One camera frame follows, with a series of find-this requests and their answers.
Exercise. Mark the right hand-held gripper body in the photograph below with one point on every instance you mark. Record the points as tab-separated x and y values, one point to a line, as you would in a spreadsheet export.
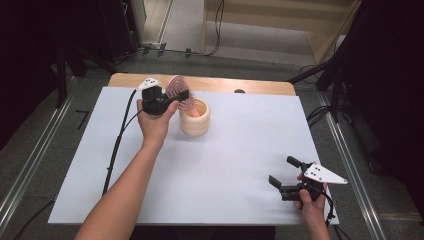
320	175

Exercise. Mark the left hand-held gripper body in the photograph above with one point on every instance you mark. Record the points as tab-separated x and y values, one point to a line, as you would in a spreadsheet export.
154	100

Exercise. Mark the cream ribbed holder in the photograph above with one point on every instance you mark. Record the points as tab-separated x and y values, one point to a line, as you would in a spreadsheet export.
196	125

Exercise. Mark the person's left hand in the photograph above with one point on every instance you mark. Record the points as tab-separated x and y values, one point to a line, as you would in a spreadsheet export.
153	128

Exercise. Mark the person's right hand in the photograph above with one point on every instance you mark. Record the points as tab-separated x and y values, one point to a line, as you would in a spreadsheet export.
311	210

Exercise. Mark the black metal stand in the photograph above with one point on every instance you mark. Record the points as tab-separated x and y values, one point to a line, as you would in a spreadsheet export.
61	73

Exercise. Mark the black curtain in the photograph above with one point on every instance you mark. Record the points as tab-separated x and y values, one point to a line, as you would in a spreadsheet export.
30	50
393	83

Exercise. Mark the aluminium floor rail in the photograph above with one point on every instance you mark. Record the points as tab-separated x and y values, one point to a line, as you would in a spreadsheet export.
353	166
36	160

